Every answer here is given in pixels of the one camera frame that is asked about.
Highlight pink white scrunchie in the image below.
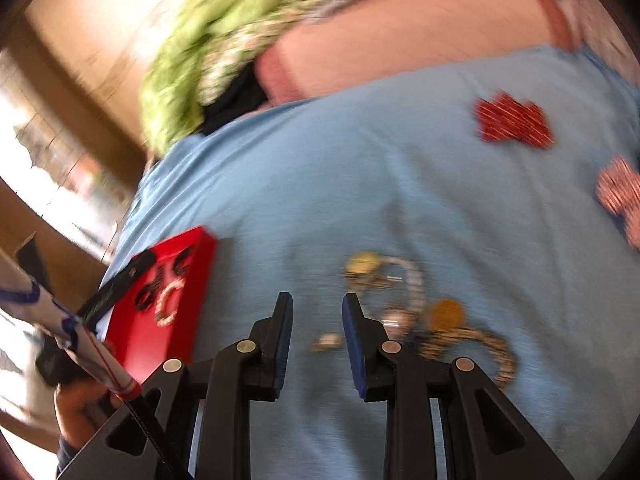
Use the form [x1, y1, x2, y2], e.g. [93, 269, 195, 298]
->
[596, 156, 640, 249]

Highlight white pearl bracelet in tray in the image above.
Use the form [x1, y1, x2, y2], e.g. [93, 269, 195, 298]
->
[153, 276, 188, 328]

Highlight pink mattress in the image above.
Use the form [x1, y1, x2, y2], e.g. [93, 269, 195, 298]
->
[255, 0, 576, 105]

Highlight red bead hair clip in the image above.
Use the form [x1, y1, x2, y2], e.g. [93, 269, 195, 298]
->
[474, 91, 554, 150]

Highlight white pearl bracelet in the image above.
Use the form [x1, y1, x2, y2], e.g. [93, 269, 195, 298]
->
[153, 276, 188, 328]
[342, 250, 428, 340]

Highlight brown stone bead necklace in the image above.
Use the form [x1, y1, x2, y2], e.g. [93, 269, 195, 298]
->
[416, 298, 519, 391]

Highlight person's left hand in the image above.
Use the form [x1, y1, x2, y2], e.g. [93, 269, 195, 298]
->
[54, 378, 120, 450]

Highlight red jewelry tray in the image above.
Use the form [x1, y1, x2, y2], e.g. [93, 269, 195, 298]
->
[105, 226, 218, 384]

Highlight black hair tie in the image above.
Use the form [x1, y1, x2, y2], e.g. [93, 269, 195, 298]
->
[167, 246, 194, 281]
[135, 274, 170, 311]

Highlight blue towel cloth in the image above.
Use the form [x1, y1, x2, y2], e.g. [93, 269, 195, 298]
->
[110, 47, 639, 479]

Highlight green quilted blanket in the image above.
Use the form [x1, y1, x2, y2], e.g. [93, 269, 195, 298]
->
[138, 0, 302, 158]

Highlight green white patterned blanket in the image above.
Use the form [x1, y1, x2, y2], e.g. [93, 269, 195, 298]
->
[198, 0, 322, 105]

